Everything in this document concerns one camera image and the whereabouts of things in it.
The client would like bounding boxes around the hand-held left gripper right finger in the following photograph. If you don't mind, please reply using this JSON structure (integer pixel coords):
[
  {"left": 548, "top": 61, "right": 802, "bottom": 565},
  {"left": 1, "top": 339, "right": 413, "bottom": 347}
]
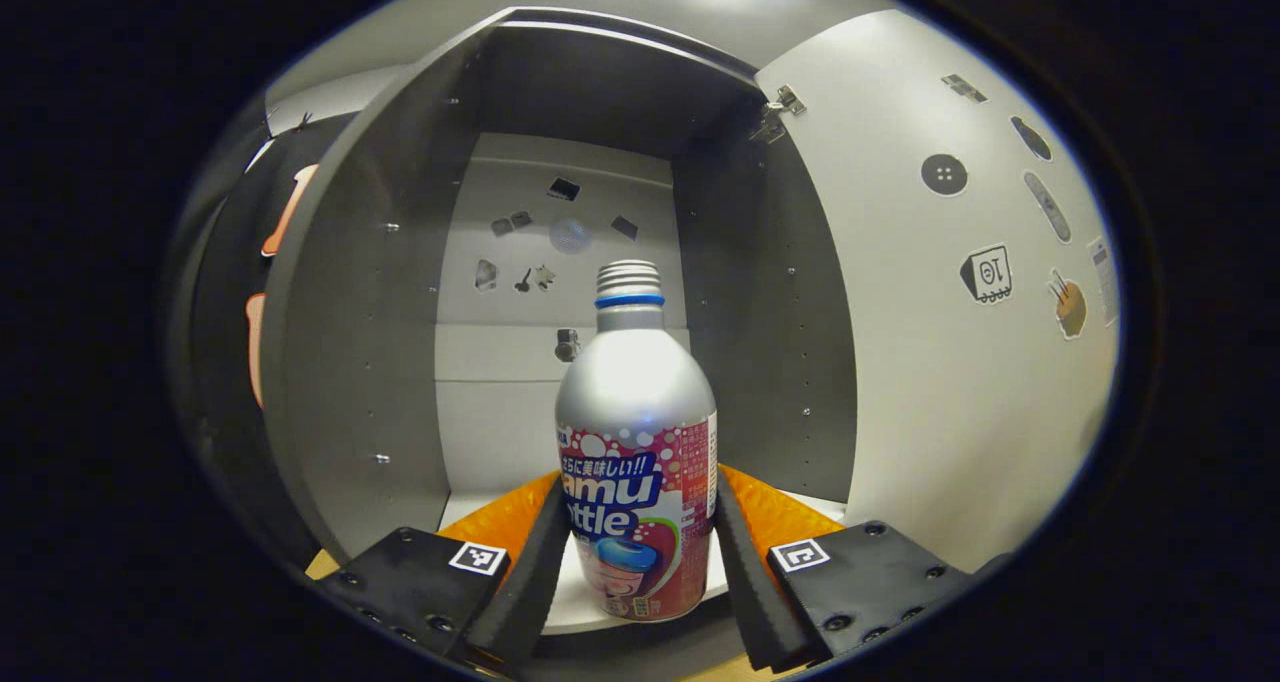
[{"left": 713, "top": 464, "right": 981, "bottom": 675}]

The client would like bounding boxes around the metal cabinet door hinge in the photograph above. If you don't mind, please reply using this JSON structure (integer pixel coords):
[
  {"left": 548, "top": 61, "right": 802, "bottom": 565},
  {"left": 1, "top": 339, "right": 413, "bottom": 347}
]
[{"left": 750, "top": 84, "right": 807, "bottom": 145}]

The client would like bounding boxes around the silver bottle with colourful label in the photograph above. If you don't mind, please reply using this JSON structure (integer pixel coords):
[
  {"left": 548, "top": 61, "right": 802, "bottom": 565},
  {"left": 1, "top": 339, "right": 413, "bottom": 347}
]
[{"left": 555, "top": 259, "right": 719, "bottom": 623}]

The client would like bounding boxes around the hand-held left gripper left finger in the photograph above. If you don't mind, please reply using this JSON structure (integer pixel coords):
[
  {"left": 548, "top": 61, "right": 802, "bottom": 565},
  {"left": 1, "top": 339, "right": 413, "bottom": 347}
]
[{"left": 315, "top": 472, "right": 573, "bottom": 678}]

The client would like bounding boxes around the grey cabinet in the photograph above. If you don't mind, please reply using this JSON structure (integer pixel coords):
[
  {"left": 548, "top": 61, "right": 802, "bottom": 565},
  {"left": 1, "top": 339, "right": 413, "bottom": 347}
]
[{"left": 260, "top": 7, "right": 861, "bottom": 653}]

